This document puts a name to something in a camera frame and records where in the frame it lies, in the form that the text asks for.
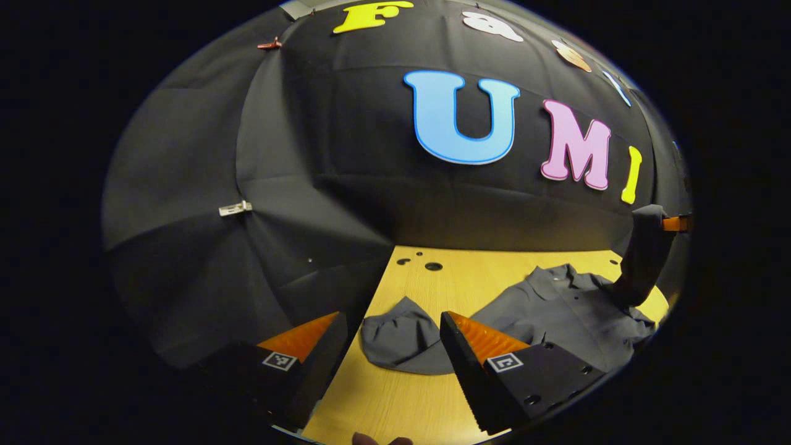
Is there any black backdrop cloth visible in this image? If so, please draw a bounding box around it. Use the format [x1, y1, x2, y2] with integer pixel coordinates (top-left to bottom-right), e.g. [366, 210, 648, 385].
[102, 0, 693, 371]

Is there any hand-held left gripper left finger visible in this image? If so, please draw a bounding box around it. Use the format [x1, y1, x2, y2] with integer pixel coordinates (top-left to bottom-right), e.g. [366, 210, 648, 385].
[184, 311, 349, 433]

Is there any grey shirt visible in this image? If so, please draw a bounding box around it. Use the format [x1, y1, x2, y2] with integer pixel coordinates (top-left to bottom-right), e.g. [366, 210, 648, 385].
[360, 204, 678, 376]

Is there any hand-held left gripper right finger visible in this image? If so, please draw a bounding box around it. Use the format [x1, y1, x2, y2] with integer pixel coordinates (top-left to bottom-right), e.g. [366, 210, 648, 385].
[439, 310, 610, 436]

